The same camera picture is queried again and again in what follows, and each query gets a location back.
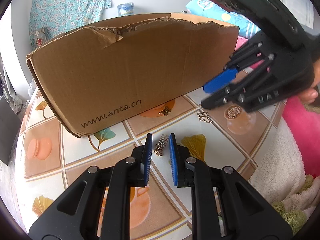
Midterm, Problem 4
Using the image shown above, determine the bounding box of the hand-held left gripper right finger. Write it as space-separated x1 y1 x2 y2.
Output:
168 133 293 240

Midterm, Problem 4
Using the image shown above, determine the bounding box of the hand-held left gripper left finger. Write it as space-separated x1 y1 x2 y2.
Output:
28 133 153 240

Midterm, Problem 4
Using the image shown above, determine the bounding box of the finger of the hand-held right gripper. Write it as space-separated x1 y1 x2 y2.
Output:
201 56 281 113
202 31 275 94

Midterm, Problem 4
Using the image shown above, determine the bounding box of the brown cardboard box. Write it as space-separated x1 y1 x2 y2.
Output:
26 12 240 138

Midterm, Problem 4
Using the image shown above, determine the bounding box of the person's right hand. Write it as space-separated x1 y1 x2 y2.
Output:
301 54 320 105

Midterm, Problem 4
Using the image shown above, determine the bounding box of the white door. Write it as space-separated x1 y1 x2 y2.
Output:
272 0 316 30

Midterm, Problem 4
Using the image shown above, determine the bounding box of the blue cartoon pillow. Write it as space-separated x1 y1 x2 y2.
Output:
186 0 262 40

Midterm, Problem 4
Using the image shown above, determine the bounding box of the white fluffy blanket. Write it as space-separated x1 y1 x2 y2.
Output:
249 121 315 205

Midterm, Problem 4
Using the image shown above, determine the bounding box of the pink floral blanket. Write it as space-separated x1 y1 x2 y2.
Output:
235 35 320 178

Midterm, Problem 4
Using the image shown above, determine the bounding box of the ginkgo print tablecloth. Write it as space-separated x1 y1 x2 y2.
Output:
15 87 288 240

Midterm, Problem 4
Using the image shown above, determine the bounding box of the blue water jug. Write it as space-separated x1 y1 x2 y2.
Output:
117 2 135 17

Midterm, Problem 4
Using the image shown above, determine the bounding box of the green shaggy cloth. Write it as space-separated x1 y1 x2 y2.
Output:
271 174 320 230

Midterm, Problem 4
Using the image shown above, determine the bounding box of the white plastic bag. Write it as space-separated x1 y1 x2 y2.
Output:
27 79 38 98

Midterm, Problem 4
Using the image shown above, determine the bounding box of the dark grey cabinet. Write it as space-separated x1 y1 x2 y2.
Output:
0 97 22 166

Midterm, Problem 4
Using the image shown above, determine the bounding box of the red flower patterned cushion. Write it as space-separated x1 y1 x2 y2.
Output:
32 27 48 48

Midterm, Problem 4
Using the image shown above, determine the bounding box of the teal floral wall cloth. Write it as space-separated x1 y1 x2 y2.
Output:
29 0 112 48

